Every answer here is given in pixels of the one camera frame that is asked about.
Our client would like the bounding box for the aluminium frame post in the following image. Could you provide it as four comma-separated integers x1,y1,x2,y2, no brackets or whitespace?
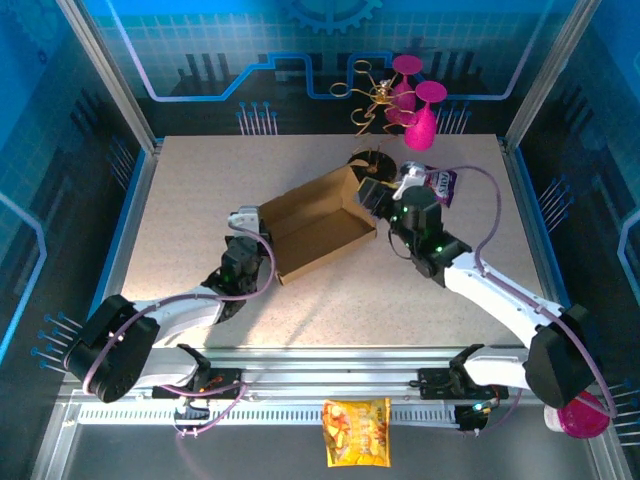
502,0,609,149
57,0,164,154

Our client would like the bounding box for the purple snack packet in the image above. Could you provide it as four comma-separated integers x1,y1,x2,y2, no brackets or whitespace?
402,160,460,209

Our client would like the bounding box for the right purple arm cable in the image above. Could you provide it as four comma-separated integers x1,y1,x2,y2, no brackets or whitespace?
422,164,619,436

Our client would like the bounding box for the pink wine glass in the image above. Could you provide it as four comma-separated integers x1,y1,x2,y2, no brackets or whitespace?
384,53,424,126
403,81,447,152

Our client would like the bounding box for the white cup with pink lid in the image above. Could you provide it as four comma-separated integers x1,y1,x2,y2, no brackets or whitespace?
544,392,611,440

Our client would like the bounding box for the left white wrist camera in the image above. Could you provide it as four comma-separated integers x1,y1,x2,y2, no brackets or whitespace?
229,205,262,230

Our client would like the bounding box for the yellow chips bag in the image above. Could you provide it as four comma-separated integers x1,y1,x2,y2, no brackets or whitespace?
322,397,393,469

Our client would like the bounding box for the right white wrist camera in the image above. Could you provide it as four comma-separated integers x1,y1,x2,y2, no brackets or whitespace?
392,164,429,201

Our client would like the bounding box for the white slotted cable duct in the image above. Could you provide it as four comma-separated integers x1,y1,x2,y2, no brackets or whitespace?
77,403,461,426

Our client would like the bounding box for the gold wire glass rack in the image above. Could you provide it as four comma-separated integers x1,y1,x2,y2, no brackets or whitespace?
329,59,416,186

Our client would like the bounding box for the aluminium front frame rail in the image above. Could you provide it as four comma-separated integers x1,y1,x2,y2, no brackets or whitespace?
57,347,601,407

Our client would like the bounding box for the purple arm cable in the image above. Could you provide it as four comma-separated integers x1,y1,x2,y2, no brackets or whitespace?
82,227,277,439
422,164,619,436

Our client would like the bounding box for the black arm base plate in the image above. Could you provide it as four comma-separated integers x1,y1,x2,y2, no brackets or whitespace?
149,367,249,401
417,367,510,401

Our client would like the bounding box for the brown cardboard paper box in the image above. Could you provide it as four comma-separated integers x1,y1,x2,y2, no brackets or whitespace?
259,163,379,286

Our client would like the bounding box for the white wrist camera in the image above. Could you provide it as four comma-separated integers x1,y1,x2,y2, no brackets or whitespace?
229,205,262,230
392,164,429,201

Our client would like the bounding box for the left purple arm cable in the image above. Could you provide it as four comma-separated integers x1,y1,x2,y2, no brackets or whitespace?
82,227,277,439

